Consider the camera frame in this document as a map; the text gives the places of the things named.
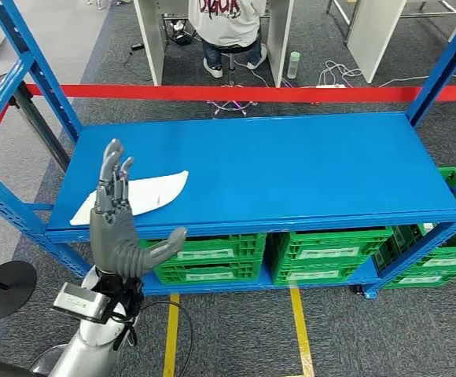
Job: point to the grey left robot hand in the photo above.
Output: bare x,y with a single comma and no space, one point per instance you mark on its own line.
112,234

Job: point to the white curved plastic part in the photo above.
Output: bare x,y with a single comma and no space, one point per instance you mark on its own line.
153,192

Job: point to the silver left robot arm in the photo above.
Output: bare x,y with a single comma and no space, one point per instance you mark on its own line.
90,348

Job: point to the blue metal shelf rack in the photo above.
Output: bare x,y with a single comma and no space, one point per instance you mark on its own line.
271,166

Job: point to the black round stand base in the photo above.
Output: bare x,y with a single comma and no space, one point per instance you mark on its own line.
11,291

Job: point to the chrome round base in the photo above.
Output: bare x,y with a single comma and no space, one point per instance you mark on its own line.
47,361

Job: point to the black power adapter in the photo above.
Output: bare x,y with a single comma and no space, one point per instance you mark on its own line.
138,47

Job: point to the white desk side panel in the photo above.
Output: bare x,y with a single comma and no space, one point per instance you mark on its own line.
151,41
279,41

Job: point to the black round stool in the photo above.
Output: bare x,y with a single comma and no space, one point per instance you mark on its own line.
231,49

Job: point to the seated person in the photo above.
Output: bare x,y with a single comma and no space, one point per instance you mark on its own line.
228,26

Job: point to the yellow floor tape line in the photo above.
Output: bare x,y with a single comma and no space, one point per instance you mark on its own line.
302,333

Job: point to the pale green bottle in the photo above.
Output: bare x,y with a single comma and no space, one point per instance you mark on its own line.
293,65

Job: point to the white power strip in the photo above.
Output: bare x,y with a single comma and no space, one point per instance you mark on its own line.
330,86

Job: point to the grey stanchion post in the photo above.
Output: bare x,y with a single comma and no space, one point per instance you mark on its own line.
35,122

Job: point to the grey metal desk frame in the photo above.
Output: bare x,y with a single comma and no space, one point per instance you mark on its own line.
429,15

